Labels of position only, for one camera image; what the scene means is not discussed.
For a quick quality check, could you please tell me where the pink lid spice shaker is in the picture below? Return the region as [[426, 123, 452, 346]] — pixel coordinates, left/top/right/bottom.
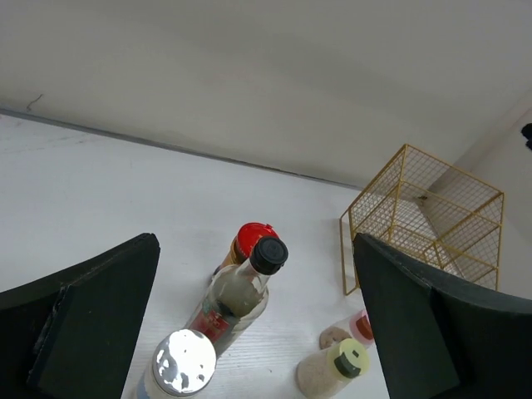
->
[[318, 308, 374, 349]]

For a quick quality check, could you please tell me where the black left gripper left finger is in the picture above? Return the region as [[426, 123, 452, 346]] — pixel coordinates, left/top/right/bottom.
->
[[1, 233, 160, 398]]

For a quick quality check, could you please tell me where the tall dark soy sauce bottle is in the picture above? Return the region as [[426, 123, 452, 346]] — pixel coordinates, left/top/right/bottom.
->
[[185, 236, 288, 357]]

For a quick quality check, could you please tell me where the yellow-green lid spice shaker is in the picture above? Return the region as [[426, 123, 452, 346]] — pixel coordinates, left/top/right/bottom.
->
[[296, 338, 370, 398]]

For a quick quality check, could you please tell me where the silver lid white granule jar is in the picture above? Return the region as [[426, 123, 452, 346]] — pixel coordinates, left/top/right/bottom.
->
[[131, 329, 217, 399]]

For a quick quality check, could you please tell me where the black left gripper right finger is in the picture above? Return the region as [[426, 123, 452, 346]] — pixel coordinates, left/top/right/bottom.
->
[[352, 234, 531, 398]]

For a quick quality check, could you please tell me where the red lid sauce jar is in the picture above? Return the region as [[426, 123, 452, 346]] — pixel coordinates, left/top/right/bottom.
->
[[213, 222, 278, 276]]

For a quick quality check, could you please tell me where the gold wire rack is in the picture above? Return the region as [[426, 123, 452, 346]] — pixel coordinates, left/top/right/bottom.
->
[[339, 145, 505, 296]]

